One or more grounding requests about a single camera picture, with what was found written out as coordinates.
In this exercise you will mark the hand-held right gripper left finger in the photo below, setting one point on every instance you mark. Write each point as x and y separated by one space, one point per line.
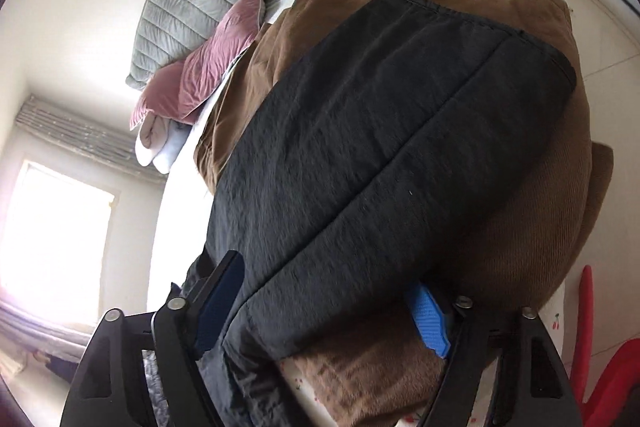
216 304

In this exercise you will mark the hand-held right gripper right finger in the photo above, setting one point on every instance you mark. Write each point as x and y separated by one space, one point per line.
431 322

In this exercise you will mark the black pants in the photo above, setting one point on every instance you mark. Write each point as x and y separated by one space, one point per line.
370 167

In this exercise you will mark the red plastic chair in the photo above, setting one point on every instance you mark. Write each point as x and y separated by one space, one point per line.
597 357

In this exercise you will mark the white folded pillow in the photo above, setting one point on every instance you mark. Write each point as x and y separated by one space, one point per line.
157 142

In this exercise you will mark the window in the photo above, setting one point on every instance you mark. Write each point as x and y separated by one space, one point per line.
55 232

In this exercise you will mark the grey curtain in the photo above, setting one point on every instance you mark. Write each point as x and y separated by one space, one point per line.
75 134

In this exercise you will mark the pink pillow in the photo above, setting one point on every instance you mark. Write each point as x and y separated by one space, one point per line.
200 67

